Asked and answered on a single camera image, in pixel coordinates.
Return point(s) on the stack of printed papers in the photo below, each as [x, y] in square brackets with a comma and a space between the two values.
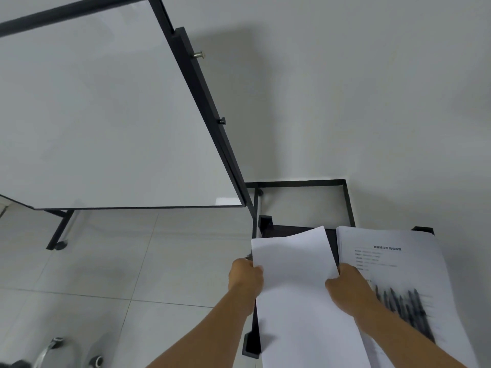
[399, 264]

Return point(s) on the person's right forearm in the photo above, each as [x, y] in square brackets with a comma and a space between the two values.
[402, 341]

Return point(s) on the white whiteboard with black frame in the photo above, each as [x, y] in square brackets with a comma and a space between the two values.
[107, 111]

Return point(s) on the person's right thumb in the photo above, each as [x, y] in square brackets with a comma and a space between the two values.
[331, 283]

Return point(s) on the black metal whiteboard stand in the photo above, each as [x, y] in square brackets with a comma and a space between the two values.
[207, 107]

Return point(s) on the white paper sheet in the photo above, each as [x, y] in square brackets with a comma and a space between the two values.
[299, 287]

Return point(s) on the silver bolt knob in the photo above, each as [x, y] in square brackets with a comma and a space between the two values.
[199, 55]

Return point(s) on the person's left thumb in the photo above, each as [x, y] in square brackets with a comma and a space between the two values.
[259, 270]

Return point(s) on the person's right hand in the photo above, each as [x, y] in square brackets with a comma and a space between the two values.
[351, 293]

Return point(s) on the silver chair base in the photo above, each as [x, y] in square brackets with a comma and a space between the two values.
[57, 350]

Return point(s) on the person's left forearm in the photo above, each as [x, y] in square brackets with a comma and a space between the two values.
[207, 333]

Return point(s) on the black caster wheel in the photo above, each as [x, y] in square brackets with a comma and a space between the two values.
[60, 246]

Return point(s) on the person's left hand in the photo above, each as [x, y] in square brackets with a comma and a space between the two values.
[243, 279]

